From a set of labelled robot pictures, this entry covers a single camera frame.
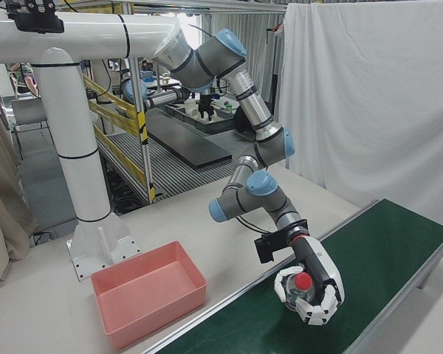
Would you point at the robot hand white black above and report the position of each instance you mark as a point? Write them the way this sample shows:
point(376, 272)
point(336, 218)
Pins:
point(328, 273)

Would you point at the clear water bottle red label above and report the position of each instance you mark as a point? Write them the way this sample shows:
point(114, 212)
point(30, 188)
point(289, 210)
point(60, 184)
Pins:
point(303, 281)

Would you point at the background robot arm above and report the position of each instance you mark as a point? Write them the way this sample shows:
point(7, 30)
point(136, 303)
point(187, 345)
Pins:
point(162, 97)

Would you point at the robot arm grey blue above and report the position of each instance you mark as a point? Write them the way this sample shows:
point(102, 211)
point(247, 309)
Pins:
point(203, 62)

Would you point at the pink plastic basket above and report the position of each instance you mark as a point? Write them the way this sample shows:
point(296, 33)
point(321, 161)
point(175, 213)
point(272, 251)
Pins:
point(147, 287)

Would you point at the metal grating platform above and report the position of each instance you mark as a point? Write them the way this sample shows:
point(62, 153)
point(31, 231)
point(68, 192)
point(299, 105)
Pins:
point(170, 177)

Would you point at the white curtain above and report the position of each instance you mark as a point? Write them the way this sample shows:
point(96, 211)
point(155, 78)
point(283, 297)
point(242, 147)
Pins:
point(373, 92)

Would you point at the grey plastic bins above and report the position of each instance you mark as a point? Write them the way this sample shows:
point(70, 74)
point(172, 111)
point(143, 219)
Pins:
point(214, 125)

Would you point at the black flat platform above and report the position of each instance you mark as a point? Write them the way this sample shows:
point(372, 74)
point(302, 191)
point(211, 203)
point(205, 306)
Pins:
point(192, 144)

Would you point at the black background gripper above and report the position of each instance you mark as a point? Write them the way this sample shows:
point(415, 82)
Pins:
point(205, 107)

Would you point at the yellow safety railing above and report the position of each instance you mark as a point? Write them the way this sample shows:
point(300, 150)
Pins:
point(110, 107)

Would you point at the beige curtain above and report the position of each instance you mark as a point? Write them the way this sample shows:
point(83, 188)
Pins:
point(0, 203)

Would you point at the grey chair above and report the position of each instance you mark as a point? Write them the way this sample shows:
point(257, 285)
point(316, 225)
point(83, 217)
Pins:
point(27, 110)

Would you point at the person in green shirt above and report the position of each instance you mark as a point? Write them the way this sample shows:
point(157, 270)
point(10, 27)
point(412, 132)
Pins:
point(24, 75)

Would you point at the green conveyor belt aluminium frame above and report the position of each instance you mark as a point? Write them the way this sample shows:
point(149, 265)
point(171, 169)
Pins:
point(354, 265)

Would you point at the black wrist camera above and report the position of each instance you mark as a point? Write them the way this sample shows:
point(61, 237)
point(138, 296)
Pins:
point(265, 250)

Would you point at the post with yellow black tape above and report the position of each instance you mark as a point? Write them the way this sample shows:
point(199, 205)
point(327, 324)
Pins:
point(144, 166)

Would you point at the black head camera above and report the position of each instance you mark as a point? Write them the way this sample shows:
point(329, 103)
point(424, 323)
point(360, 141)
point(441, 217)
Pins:
point(37, 22)

